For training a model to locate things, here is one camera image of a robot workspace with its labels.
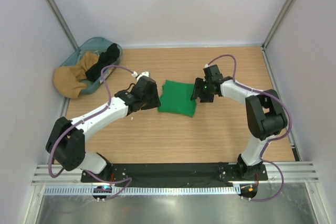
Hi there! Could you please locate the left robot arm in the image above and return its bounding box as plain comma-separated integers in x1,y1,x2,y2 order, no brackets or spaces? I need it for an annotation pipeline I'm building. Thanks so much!
46,71,161,182

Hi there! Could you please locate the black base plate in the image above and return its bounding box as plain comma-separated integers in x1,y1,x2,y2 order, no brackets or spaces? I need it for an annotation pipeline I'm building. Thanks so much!
97,162,268,188

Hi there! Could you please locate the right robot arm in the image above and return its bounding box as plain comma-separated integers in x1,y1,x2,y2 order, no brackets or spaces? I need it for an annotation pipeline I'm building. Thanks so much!
191,65,288,180

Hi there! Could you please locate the black tank top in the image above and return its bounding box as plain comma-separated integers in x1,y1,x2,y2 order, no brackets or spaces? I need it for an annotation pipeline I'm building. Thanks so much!
86,43,120,82

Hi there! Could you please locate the tan tank top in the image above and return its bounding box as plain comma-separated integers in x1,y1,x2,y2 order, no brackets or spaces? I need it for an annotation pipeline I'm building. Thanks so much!
53,52,99,99

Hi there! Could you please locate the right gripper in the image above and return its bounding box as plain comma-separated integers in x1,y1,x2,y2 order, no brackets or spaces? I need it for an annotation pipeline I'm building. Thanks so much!
191,78,214,103

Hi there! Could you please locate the white slotted cable duct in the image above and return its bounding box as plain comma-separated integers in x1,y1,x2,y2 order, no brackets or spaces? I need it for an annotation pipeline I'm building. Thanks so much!
44,185,240,196

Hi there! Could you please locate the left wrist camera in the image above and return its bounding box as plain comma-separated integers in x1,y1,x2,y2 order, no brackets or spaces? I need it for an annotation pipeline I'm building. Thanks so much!
131,71,150,80

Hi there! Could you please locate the green tank top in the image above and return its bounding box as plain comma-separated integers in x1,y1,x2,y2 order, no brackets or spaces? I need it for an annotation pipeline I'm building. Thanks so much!
158,80,196,118

